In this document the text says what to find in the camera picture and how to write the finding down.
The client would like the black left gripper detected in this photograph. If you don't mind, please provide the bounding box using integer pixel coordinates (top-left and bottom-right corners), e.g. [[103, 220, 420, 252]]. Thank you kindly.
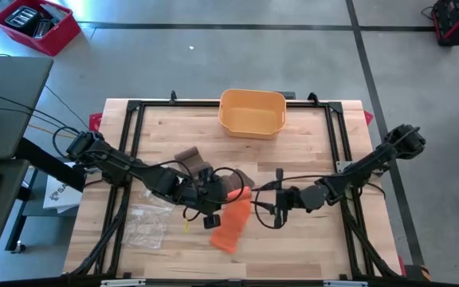
[[179, 175, 241, 216]]

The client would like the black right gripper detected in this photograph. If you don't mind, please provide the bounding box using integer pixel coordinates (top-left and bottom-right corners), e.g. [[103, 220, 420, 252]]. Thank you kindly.
[[259, 187, 306, 213]]

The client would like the orange elastic bandage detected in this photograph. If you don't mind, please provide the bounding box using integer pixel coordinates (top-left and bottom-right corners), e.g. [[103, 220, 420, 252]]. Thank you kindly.
[[209, 186, 253, 255]]

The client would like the brown elastic bandage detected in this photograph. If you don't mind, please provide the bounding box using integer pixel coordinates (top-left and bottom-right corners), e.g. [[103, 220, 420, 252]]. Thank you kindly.
[[173, 146, 257, 193]]

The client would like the clear plastic zip bag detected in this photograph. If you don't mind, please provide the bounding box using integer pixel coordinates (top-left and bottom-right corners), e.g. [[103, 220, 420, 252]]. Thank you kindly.
[[139, 187, 175, 208], [121, 203, 175, 250]]

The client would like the yellow plastic bin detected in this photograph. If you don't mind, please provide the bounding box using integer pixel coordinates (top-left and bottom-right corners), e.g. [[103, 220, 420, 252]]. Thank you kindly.
[[218, 88, 288, 140]]

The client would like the orange and black caster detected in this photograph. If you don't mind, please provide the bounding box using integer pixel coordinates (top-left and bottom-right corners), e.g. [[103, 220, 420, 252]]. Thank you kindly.
[[404, 262, 432, 282]]

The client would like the white sheet with logo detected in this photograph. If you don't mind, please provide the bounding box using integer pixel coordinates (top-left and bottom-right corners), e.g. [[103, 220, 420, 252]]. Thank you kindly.
[[42, 161, 84, 214]]

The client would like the black desk support beam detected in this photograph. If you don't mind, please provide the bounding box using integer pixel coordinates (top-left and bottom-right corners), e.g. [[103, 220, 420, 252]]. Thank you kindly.
[[14, 137, 88, 193]]

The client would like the red plastic crate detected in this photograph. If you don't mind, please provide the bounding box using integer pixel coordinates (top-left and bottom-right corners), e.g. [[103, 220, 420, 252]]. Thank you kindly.
[[0, 0, 82, 57]]

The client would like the black and silver device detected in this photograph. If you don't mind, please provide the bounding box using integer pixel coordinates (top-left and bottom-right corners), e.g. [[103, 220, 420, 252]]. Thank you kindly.
[[32, 18, 54, 40]]

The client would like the red and black tool case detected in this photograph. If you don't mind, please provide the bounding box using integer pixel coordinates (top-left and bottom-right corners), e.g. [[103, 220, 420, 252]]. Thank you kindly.
[[430, 0, 459, 47]]

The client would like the black device with white stripes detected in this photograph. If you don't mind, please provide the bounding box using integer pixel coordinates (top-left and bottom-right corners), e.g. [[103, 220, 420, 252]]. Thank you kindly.
[[4, 6, 39, 29]]

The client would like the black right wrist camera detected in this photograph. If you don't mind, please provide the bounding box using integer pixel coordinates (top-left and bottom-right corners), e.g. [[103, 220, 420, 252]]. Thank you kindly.
[[273, 207, 289, 230]]

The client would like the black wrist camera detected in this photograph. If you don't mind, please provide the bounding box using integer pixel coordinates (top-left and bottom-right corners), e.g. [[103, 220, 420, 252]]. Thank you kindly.
[[273, 207, 289, 230], [202, 214, 222, 230]]

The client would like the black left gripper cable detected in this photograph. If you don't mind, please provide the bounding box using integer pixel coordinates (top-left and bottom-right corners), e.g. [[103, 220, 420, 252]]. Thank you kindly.
[[181, 159, 246, 222]]

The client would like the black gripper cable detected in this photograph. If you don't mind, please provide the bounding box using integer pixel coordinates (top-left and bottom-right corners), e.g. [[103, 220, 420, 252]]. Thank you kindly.
[[181, 159, 246, 222], [251, 173, 334, 230]]

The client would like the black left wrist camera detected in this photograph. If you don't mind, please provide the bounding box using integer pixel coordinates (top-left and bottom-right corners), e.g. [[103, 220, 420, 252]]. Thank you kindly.
[[202, 214, 222, 230]]

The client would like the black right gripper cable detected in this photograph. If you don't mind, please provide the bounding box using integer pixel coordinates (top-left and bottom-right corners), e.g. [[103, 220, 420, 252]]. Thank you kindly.
[[251, 173, 334, 230]]

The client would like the white table bracket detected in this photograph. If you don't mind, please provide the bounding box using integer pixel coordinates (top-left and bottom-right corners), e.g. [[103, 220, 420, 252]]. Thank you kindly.
[[324, 280, 369, 287], [100, 278, 147, 287]]

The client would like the yellow floor cable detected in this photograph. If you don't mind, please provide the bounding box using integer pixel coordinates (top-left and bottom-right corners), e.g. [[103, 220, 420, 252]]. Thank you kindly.
[[28, 123, 77, 139]]

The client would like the black desk cable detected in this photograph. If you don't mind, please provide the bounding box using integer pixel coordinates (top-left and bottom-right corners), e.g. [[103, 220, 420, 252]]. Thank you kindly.
[[0, 88, 69, 131]]

